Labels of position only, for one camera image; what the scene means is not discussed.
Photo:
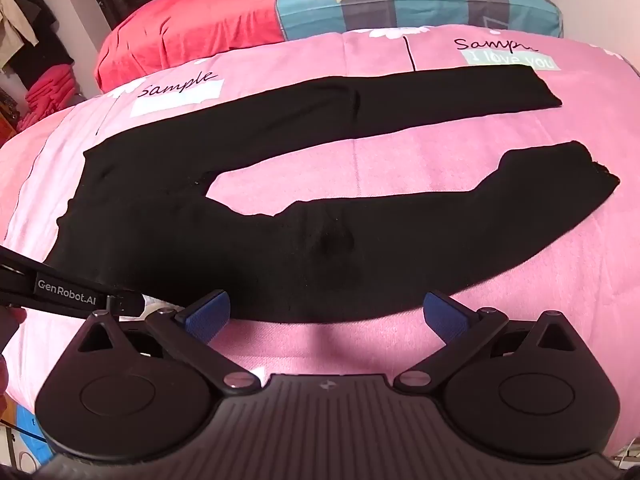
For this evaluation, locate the pile of red clothes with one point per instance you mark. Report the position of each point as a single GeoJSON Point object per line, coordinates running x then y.
{"type": "Point", "coordinates": [45, 95]}

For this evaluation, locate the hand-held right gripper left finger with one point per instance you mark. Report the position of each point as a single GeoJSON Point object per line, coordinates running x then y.
{"type": "Point", "coordinates": [207, 317]}

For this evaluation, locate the hanging dark clothes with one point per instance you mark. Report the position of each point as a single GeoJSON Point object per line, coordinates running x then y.
{"type": "Point", "coordinates": [25, 30]}

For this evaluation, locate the person's left hand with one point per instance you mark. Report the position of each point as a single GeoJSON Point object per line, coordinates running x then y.
{"type": "Point", "coordinates": [10, 317]}

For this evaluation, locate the teal grey striped pillow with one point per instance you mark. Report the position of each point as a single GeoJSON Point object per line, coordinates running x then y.
{"type": "Point", "coordinates": [410, 0]}

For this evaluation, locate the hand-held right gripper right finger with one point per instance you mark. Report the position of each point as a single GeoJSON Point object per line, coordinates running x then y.
{"type": "Point", "coordinates": [442, 316]}

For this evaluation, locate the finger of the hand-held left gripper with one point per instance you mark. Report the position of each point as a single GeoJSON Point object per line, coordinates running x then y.
{"type": "Point", "coordinates": [127, 305]}

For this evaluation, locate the pink printed blanket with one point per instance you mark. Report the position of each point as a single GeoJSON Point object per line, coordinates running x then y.
{"type": "Point", "coordinates": [400, 160]}

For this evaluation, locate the blue object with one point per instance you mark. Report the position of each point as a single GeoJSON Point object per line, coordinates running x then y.
{"type": "Point", "coordinates": [27, 435]}

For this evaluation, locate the black pants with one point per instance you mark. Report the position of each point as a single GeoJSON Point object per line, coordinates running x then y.
{"type": "Point", "coordinates": [300, 240]}

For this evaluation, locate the red pillow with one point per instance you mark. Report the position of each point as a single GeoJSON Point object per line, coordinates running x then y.
{"type": "Point", "coordinates": [200, 20]}

